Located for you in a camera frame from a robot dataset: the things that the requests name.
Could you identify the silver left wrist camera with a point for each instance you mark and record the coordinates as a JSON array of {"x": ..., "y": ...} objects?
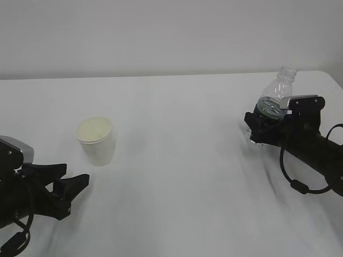
[{"x": 15, "y": 153}]

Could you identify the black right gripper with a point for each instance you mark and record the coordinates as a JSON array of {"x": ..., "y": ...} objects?
[{"x": 293, "y": 131}]

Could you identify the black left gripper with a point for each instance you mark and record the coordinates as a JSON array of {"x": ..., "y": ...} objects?
[{"x": 25, "y": 193}]

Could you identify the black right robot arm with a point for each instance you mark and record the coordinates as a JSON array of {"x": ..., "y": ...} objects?
[{"x": 328, "y": 162}]

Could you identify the clear water bottle green label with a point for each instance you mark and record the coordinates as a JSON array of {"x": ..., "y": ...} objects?
[{"x": 270, "y": 98}]

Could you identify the white paper cup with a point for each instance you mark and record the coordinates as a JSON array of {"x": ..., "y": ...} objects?
[{"x": 95, "y": 135}]

